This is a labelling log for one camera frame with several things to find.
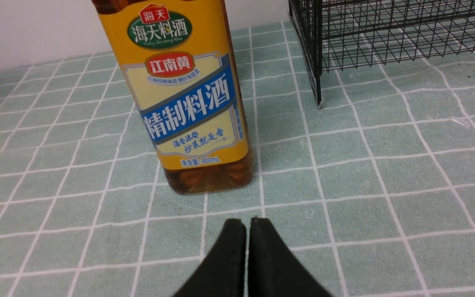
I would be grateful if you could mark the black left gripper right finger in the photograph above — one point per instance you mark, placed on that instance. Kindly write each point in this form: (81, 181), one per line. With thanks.
(273, 270)

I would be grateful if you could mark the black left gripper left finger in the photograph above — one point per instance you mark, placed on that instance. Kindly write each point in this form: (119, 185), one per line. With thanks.
(222, 272)

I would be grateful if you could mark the amber cooking wine bottle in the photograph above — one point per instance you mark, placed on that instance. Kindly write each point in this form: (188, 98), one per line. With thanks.
(178, 62)

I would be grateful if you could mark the black wire mesh shelf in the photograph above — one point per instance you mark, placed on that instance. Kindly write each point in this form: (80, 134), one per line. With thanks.
(344, 34)

